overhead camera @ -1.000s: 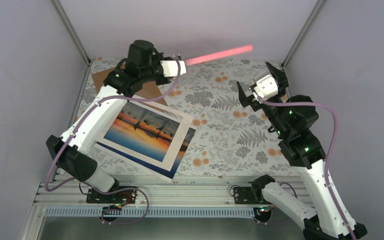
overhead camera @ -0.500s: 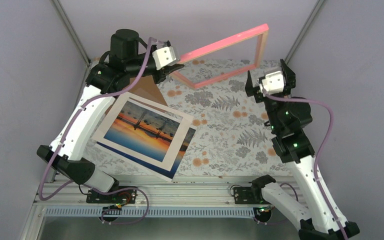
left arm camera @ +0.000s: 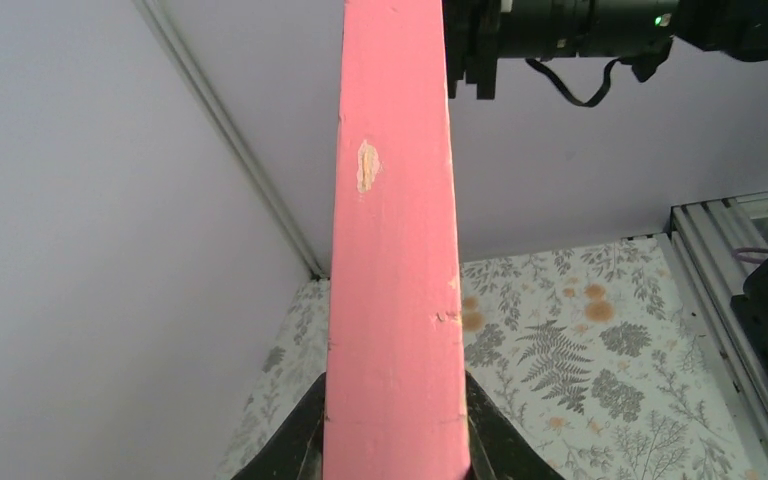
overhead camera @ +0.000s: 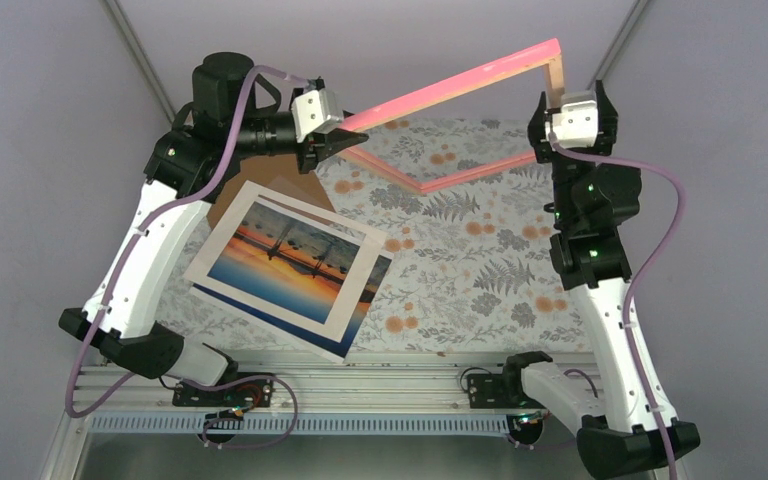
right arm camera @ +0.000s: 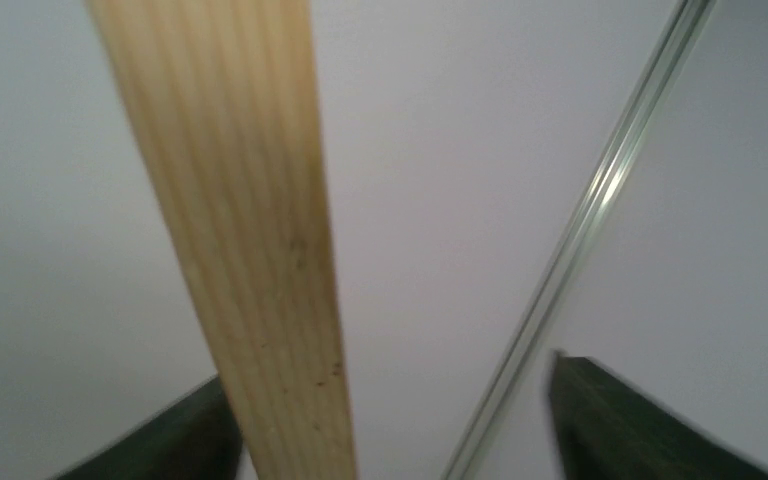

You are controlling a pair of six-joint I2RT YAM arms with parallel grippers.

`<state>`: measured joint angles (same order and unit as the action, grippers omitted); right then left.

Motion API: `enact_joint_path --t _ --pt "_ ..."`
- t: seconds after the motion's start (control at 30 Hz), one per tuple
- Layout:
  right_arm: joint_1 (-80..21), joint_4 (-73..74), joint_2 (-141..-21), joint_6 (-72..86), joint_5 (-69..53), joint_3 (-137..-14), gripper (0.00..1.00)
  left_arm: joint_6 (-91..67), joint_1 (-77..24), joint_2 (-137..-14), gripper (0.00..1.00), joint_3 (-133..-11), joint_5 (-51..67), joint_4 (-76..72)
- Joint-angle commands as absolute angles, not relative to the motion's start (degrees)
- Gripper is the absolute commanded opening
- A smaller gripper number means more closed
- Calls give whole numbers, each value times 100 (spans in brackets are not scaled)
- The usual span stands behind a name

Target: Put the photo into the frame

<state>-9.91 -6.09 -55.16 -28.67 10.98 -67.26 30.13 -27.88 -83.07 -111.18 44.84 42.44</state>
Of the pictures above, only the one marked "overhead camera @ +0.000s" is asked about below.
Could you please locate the sunset photo print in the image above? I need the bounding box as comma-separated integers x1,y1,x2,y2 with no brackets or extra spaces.
191,254,393,362

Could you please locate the floral table cloth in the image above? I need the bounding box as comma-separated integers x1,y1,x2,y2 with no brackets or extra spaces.
157,118,592,355

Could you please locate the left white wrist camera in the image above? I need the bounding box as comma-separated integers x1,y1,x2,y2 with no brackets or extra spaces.
290,88,345,143

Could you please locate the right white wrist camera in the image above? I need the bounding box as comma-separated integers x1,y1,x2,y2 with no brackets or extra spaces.
545,90,599,149

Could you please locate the pink picture frame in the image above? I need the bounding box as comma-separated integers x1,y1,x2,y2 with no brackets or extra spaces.
339,38,565,194

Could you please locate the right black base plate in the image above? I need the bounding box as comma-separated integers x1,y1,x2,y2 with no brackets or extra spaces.
466,372,533,409

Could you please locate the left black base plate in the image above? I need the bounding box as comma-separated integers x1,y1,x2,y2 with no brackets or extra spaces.
171,372,274,410

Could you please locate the brown backing board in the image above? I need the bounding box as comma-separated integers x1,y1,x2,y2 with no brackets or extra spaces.
207,154,322,229

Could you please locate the aluminium rail base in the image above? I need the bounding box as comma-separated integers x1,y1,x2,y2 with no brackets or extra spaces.
73,350,610,415

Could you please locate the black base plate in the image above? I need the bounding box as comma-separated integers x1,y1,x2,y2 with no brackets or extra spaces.
171,372,274,410
466,372,533,409

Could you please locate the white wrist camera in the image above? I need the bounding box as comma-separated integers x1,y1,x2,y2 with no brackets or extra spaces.
545,90,599,149
290,88,345,143

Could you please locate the blue slotted cable duct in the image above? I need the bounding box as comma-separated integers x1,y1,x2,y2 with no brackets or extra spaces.
88,412,509,437

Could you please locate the white photo mat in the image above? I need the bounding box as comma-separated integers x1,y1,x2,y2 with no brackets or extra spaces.
184,181,393,341

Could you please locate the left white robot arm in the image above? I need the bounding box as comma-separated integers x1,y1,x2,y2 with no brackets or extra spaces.
58,52,366,405

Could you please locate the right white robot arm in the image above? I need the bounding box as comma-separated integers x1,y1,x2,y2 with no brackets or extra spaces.
501,81,700,479

